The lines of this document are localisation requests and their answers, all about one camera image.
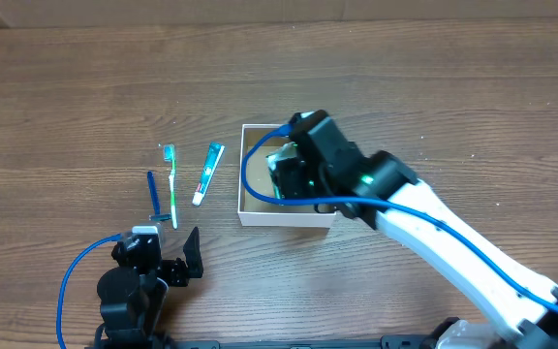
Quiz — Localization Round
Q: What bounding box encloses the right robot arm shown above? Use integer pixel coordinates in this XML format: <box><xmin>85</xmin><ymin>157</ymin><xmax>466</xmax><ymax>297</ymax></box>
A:
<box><xmin>268</xmin><ymin>111</ymin><xmax>558</xmax><ymax>348</ymax></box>

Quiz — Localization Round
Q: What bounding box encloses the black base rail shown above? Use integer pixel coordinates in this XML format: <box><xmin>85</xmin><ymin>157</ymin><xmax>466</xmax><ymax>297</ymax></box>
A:
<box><xmin>168</xmin><ymin>334</ymin><xmax>429</xmax><ymax>349</ymax></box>

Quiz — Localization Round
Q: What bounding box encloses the blue right cable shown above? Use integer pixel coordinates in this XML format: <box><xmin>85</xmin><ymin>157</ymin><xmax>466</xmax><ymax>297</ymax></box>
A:
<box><xmin>239</xmin><ymin>124</ymin><xmax>558</xmax><ymax>327</ymax></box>

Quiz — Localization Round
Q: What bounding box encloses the blue left cable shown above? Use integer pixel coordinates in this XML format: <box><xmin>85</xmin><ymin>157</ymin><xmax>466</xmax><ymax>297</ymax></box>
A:
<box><xmin>55</xmin><ymin>233</ymin><xmax>125</xmax><ymax>349</ymax></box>

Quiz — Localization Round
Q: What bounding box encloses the blue cable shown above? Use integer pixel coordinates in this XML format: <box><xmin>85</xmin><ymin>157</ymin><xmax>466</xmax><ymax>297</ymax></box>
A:
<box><xmin>239</xmin><ymin>124</ymin><xmax>558</xmax><ymax>327</ymax></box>
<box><xmin>55</xmin><ymin>233</ymin><xmax>125</xmax><ymax>349</ymax></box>

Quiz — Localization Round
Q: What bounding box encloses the white cardboard box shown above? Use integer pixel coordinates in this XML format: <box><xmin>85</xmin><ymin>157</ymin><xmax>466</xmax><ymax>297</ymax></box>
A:
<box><xmin>237</xmin><ymin>124</ymin><xmax>336</xmax><ymax>229</ymax></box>

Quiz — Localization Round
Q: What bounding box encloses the teal toothpaste tube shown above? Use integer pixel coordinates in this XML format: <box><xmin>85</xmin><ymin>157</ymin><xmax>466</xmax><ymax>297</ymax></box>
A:
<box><xmin>192</xmin><ymin>143</ymin><xmax>225</xmax><ymax>206</ymax></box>

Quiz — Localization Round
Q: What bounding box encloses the green white toothbrush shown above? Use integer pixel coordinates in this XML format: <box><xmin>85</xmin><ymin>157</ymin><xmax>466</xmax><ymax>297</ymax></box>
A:
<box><xmin>163</xmin><ymin>144</ymin><xmax>178</xmax><ymax>230</ymax></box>

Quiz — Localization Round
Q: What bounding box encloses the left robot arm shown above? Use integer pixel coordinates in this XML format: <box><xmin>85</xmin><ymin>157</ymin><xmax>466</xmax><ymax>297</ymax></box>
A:
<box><xmin>94</xmin><ymin>224</ymin><xmax>203</xmax><ymax>348</ymax></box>

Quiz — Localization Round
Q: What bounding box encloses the blue disposable razor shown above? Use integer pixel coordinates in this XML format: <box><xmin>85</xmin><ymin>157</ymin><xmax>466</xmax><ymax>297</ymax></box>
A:
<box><xmin>146</xmin><ymin>172</ymin><xmax>171</xmax><ymax>222</ymax></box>

